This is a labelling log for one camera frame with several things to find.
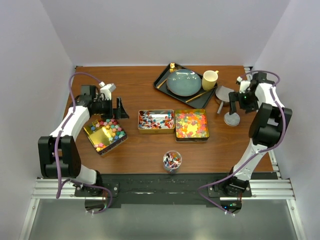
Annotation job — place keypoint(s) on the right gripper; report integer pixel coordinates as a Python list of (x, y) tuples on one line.
[(233, 97)]

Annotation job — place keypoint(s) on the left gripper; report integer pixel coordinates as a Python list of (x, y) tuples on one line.
[(119, 112)]

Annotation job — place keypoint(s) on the metal scoop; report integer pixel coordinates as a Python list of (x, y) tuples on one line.
[(222, 97)]

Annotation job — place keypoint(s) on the silver jar lid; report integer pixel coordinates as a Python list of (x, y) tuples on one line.
[(232, 119)]

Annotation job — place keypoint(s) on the tin of star candies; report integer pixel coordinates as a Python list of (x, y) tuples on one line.
[(105, 135)]

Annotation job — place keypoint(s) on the tin of lollipops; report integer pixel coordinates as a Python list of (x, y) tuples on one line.
[(156, 121)]

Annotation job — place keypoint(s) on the tin of gummy candies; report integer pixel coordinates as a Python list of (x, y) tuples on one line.
[(191, 125)]

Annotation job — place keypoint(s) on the clear glass jar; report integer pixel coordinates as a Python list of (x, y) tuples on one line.
[(172, 161)]

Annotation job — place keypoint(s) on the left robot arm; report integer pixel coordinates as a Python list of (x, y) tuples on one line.
[(58, 154)]

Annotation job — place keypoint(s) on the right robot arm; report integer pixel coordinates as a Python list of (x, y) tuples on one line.
[(266, 131)]

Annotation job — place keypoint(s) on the yellow cup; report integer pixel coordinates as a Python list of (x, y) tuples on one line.
[(209, 79)]

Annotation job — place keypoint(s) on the gold chopstick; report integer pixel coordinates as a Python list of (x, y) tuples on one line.
[(197, 96)]

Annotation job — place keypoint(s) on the blue-grey plate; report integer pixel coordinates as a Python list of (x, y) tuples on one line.
[(184, 82)]

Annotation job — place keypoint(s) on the black tray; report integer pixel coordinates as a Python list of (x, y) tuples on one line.
[(199, 103)]

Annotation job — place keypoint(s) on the gold spoon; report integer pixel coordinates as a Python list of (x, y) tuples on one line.
[(172, 67)]

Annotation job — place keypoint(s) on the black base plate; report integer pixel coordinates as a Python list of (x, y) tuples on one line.
[(172, 189)]

